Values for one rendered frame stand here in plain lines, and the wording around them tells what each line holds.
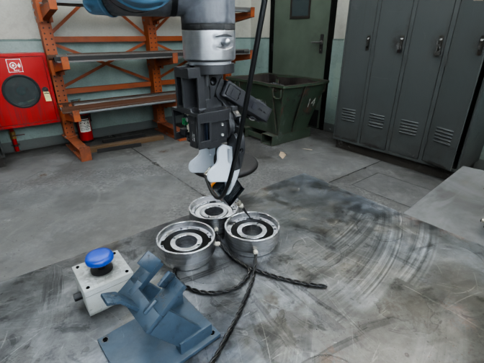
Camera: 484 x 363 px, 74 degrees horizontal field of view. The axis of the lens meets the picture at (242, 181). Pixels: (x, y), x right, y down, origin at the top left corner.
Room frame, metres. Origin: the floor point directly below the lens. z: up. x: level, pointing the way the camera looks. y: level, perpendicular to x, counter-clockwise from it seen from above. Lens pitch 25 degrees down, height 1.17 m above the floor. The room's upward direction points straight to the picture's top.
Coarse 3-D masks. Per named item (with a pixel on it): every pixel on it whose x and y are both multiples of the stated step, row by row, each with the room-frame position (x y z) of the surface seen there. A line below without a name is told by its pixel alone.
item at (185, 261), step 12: (168, 228) 0.52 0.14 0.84; (180, 228) 0.53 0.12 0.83; (192, 228) 0.53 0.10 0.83; (204, 228) 0.53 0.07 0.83; (156, 240) 0.47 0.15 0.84; (180, 240) 0.50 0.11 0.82; (192, 240) 0.51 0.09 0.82; (168, 252) 0.44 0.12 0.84; (192, 252) 0.44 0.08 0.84; (204, 252) 0.45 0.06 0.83; (168, 264) 0.45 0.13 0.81; (180, 264) 0.43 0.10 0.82; (192, 264) 0.44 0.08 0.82; (204, 264) 0.46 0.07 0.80
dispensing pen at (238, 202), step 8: (208, 168) 0.50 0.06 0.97; (216, 184) 0.50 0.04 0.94; (224, 184) 0.50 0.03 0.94; (240, 184) 0.52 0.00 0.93; (216, 192) 0.50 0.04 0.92; (232, 192) 0.51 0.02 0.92; (240, 192) 0.52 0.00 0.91; (224, 200) 0.50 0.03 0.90; (232, 200) 0.51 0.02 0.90; (240, 200) 0.53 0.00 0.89; (248, 216) 0.55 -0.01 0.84
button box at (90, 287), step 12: (84, 264) 0.40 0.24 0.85; (108, 264) 0.40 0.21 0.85; (120, 264) 0.40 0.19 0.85; (84, 276) 0.38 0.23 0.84; (96, 276) 0.38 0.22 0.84; (108, 276) 0.38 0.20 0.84; (120, 276) 0.38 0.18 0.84; (84, 288) 0.35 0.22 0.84; (96, 288) 0.35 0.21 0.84; (108, 288) 0.36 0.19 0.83; (120, 288) 0.37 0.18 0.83; (84, 300) 0.36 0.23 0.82; (96, 300) 0.35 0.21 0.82; (96, 312) 0.35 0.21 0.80
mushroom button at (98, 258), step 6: (90, 252) 0.40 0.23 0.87; (96, 252) 0.39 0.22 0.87; (102, 252) 0.39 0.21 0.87; (108, 252) 0.40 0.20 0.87; (90, 258) 0.38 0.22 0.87; (96, 258) 0.38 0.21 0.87; (102, 258) 0.38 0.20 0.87; (108, 258) 0.38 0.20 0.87; (90, 264) 0.37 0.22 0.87; (96, 264) 0.37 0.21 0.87; (102, 264) 0.38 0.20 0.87
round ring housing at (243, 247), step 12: (240, 216) 0.57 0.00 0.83; (252, 216) 0.57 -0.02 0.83; (264, 216) 0.57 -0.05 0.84; (228, 228) 0.53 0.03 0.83; (240, 228) 0.53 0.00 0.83; (252, 228) 0.54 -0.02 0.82; (264, 228) 0.53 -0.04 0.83; (276, 228) 0.53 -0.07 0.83; (228, 240) 0.50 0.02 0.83; (240, 240) 0.48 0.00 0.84; (252, 240) 0.47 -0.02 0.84; (264, 240) 0.48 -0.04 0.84; (276, 240) 0.50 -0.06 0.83; (240, 252) 0.48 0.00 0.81; (252, 252) 0.47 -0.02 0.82; (264, 252) 0.48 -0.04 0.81
